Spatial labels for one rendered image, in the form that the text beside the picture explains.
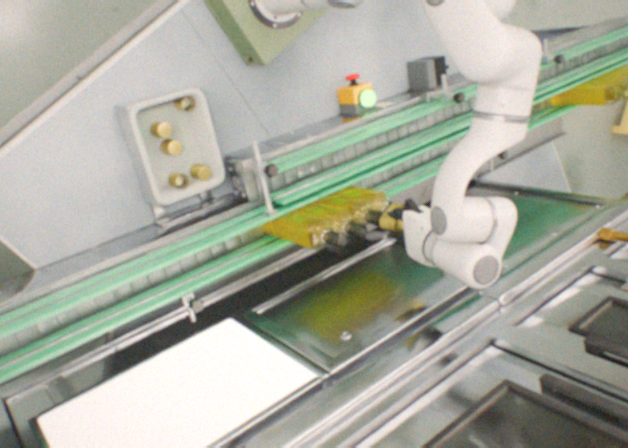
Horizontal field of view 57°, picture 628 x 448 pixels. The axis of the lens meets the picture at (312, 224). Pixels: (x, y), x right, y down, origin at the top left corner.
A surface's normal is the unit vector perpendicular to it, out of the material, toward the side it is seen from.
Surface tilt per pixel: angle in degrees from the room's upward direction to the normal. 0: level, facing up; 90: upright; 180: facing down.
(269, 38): 4
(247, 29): 4
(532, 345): 90
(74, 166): 0
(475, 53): 79
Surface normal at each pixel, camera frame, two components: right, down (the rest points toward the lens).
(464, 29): -0.70, 0.11
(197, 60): 0.59, 0.18
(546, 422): -0.19, -0.91
